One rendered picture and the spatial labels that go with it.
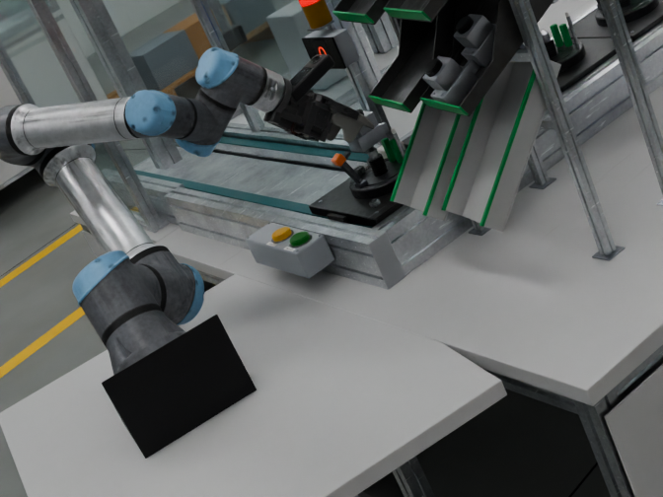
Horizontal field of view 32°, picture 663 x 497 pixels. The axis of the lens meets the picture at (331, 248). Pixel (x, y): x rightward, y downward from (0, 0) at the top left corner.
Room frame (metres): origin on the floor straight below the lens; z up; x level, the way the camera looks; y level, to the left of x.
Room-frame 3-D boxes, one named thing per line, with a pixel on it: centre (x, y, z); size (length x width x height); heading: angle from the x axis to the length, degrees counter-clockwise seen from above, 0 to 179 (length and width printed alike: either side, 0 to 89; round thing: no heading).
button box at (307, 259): (2.13, 0.08, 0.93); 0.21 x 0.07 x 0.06; 25
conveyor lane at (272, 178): (2.43, -0.05, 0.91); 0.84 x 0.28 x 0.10; 25
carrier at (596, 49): (2.36, -0.61, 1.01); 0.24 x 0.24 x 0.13; 25
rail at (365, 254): (2.33, 0.10, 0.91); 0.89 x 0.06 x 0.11; 25
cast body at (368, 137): (2.15, -0.16, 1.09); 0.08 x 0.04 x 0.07; 115
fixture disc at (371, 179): (2.15, -0.15, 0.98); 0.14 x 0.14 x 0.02
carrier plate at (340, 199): (2.15, -0.15, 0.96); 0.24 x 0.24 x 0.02; 25
